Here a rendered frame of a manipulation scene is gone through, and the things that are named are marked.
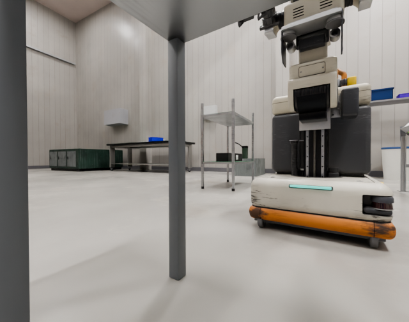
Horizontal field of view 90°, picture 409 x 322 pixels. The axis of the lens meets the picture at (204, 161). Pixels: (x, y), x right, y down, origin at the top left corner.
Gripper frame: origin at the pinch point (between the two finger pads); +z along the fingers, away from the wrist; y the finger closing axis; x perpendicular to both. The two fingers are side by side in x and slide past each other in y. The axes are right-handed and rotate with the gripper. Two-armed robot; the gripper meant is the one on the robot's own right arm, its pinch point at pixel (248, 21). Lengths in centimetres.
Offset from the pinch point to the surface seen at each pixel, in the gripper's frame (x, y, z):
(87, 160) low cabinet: 258, -626, -42
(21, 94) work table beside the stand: -46, -9, 78
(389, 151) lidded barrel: 376, 113, -128
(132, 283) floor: 1, -19, 110
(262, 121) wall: 389, -132, -227
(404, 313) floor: 27, 48, 96
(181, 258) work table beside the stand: 8, -8, 99
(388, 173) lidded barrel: 397, 113, -94
